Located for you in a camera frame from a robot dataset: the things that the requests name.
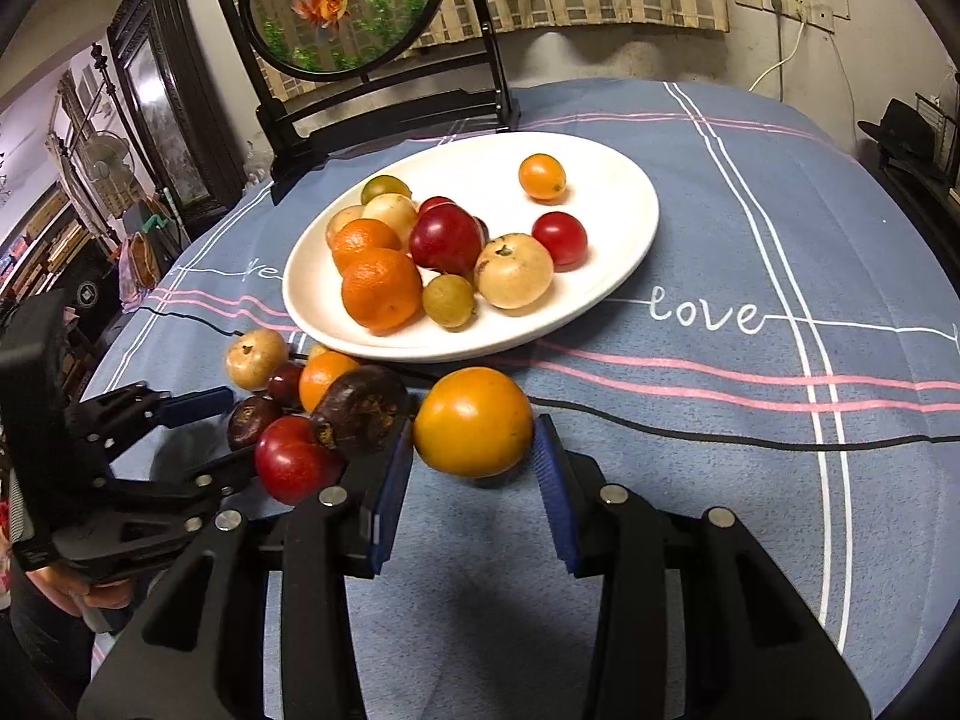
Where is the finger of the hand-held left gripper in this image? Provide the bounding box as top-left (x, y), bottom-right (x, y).
top-left (111, 452), bottom-right (260, 520)
top-left (70, 382), bottom-right (236, 460)

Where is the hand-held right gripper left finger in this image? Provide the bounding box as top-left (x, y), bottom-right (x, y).
top-left (79, 416), bottom-right (417, 720)

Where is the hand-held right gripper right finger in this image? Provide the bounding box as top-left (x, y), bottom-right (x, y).
top-left (531, 412), bottom-right (875, 720)

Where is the red apple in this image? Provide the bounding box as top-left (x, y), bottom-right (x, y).
top-left (254, 415), bottom-right (346, 506)

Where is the large yellow-orange fruit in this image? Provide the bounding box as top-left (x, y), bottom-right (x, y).
top-left (412, 367), bottom-right (535, 479)

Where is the orange tangerine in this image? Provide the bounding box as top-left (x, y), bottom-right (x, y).
top-left (298, 351), bottom-right (362, 413)
top-left (341, 247), bottom-right (425, 332)
top-left (331, 218), bottom-right (402, 275)

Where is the large pale yellow fruit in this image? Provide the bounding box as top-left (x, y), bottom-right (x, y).
top-left (474, 233), bottom-right (554, 310)

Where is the red tomato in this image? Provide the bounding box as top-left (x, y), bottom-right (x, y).
top-left (532, 211), bottom-right (588, 267)

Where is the large red plum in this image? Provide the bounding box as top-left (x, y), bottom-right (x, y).
top-left (409, 204), bottom-right (485, 275)

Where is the pale tan fruit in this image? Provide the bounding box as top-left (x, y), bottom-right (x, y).
top-left (362, 193), bottom-right (419, 245)

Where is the small yellow-green fruit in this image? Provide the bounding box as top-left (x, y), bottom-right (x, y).
top-left (361, 175), bottom-right (412, 205)

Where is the white oval plate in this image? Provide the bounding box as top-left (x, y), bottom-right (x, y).
top-left (283, 132), bottom-right (661, 363)

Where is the person's left hand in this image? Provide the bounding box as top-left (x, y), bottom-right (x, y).
top-left (28, 571), bottom-right (137, 614)

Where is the dark purple mangosteen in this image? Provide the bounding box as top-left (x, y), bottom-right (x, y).
top-left (227, 395), bottom-right (284, 451)

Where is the large tan round fruit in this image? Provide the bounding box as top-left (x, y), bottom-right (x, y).
top-left (226, 328), bottom-right (290, 391)

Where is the dark brown passion fruit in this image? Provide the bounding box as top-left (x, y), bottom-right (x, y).
top-left (309, 365), bottom-right (412, 457)

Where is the small dark purple fruit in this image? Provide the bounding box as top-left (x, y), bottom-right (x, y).
top-left (267, 361), bottom-right (307, 404)

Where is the pink bag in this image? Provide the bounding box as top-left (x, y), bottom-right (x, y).
top-left (120, 232), bottom-right (162, 308)

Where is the small brown longan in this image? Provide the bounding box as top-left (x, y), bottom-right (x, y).
top-left (422, 274), bottom-right (479, 329)

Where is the cluttered shelf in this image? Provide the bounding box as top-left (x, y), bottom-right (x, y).
top-left (0, 187), bottom-right (91, 301)

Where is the standing fan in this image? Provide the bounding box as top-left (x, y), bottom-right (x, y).
top-left (75, 127), bottom-right (136, 200)

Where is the dark wooden framed panel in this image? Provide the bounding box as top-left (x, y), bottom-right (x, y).
top-left (107, 0), bottom-right (248, 222)

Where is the small orange kumquat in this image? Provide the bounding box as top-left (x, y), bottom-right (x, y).
top-left (519, 154), bottom-right (567, 201)

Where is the blue striped tablecloth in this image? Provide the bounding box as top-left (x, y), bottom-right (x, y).
top-left (75, 79), bottom-right (960, 720)

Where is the round fish panel black stand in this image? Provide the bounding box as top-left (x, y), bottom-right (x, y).
top-left (205, 0), bottom-right (520, 207)

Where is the black hat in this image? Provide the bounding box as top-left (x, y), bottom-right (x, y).
top-left (859, 97), bottom-right (950, 181)

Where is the black cable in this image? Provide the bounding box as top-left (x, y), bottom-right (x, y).
top-left (120, 300), bottom-right (960, 455)

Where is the white power cable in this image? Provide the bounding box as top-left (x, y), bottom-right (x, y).
top-left (746, 15), bottom-right (807, 95)

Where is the wall power socket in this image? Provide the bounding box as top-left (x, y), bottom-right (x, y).
top-left (731, 0), bottom-right (835, 35)

